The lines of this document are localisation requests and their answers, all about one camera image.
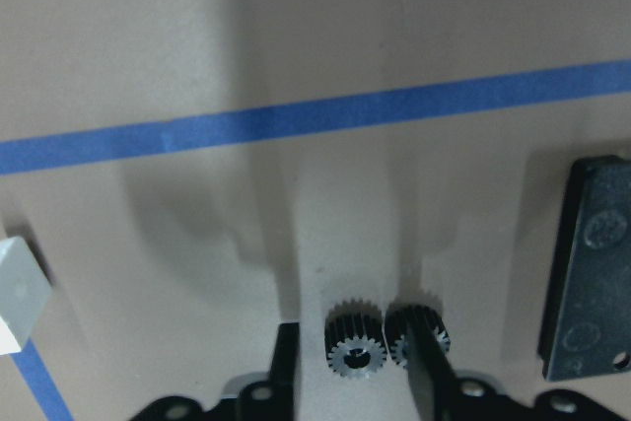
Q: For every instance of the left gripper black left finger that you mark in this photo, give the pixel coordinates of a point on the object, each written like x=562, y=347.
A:
x=283, y=371

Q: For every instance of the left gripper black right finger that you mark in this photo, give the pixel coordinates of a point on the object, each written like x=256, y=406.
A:
x=431, y=377

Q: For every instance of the white curved plastic part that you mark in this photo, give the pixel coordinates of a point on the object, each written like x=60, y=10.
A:
x=25, y=290

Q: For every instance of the dark grey brake pad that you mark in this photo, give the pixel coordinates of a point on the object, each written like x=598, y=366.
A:
x=585, y=329

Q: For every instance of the black bearing gear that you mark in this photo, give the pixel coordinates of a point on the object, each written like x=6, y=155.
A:
x=395, y=329
x=354, y=343

